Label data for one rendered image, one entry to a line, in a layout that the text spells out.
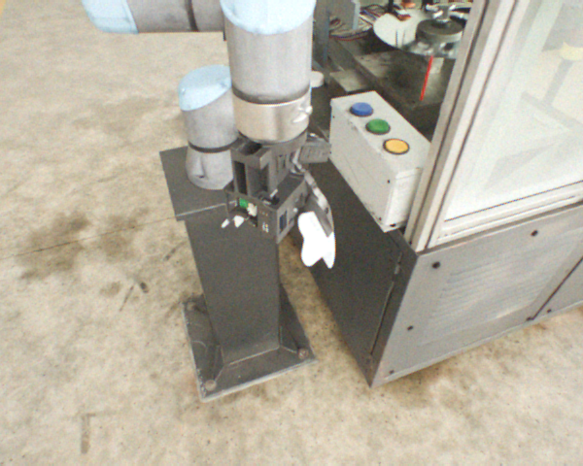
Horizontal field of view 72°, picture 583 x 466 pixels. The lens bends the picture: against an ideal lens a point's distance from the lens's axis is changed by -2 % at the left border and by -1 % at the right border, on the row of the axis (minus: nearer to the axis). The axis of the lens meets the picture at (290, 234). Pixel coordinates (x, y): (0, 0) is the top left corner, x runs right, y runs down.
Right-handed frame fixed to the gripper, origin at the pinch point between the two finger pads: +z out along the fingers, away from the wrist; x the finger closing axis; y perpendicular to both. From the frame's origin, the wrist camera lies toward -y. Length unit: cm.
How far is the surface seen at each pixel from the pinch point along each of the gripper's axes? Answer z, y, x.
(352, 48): 16, -104, -35
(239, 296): 53, -17, -26
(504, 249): 28, -46, 32
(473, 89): -16.7, -23.6, 15.5
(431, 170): -1.3, -25.2, 13.3
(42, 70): 91, -128, -289
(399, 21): -4, -80, -12
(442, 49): -4, -68, 2
